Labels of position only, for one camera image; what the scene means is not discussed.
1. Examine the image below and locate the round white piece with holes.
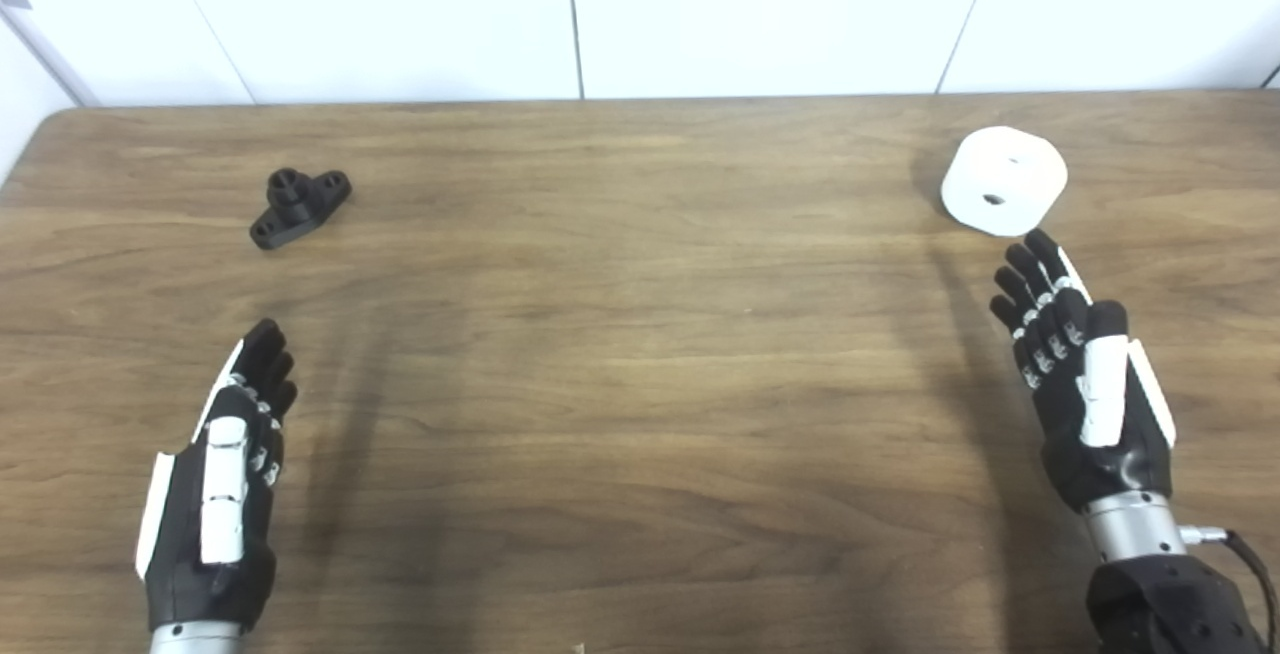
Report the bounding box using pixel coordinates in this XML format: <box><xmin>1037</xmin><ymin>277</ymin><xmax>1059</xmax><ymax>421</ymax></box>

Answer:
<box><xmin>940</xmin><ymin>126</ymin><xmax>1069</xmax><ymax>238</ymax></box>

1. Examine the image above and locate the white and black right hand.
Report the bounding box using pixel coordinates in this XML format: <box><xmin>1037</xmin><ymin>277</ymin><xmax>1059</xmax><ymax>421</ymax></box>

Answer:
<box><xmin>990</xmin><ymin>228</ymin><xmax>1178</xmax><ymax>515</ymax></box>

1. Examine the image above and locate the white and black left hand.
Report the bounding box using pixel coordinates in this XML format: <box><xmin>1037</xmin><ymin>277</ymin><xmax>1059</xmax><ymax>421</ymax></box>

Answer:
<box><xmin>135</xmin><ymin>318</ymin><xmax>299</xmax><ymax>635</ymax></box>

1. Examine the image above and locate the black flanged holder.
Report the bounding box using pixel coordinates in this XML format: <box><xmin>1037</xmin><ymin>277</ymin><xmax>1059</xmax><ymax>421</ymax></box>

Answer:
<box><xmin>249</xmin><ymin>168</ymin><xmax>353</xmax><ymax>251</ymax></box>

